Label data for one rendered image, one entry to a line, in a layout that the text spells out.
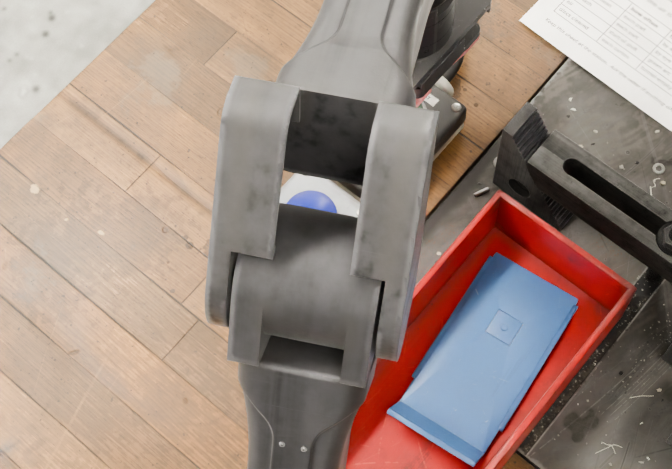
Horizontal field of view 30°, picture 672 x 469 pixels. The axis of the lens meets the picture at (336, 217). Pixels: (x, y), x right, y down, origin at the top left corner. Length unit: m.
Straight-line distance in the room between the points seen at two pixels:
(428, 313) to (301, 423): 0.34
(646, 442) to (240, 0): 0.48
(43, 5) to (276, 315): 1.67
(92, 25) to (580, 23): 1.25
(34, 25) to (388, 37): 1.64
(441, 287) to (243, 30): 0.28
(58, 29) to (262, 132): 1.65
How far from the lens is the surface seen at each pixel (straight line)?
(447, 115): 0.97
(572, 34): 1.05
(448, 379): 0.91
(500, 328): 0.93
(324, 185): 0.94
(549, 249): 0.92
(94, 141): 1.02
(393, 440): 0.90
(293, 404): 0.60
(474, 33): 0.88
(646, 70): 1.04
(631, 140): 1.01
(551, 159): 0.91
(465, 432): 0.90
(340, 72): 0.55
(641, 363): 0.94
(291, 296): 0.56
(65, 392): 0.94
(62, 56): 2.14
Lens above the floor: 1.78
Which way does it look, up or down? 67 degrees down
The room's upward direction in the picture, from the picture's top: 5 degrees counter-clockwise
